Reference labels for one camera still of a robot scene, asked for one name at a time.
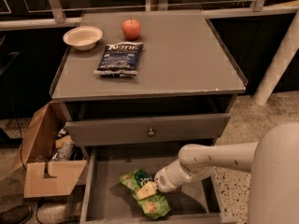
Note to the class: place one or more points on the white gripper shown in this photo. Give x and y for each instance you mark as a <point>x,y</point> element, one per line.
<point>163,180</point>

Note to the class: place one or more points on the green rice chip bag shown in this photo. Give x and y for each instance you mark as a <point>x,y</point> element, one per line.
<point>155,206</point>

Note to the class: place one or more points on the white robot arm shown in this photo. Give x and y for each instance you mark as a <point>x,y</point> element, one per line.
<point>273,163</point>

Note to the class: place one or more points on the open grey middle drawer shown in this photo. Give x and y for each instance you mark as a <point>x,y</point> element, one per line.
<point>108,201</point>

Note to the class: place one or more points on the grey top drawer with knob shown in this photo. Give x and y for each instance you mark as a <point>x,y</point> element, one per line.
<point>105,132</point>

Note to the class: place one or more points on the grey wooden drawer cabinet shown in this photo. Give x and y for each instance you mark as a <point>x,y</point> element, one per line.
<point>182,70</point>

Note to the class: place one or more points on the blue kettle chip bag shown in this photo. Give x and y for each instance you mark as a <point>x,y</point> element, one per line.
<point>120,60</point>

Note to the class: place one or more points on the plastic water bottle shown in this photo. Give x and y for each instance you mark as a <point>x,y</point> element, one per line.
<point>63,153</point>

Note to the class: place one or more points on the brown cardboard box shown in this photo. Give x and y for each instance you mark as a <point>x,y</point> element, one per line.
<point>46,178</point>

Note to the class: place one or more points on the dark shoe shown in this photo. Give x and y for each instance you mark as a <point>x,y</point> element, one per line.
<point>16,215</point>

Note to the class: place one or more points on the red apple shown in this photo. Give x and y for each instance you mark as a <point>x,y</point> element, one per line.
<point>131,29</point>

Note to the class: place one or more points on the white paper bowl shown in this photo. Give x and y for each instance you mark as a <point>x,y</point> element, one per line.
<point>83,37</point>

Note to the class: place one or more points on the metal railing frame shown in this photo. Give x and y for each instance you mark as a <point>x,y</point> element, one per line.
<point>35,14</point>

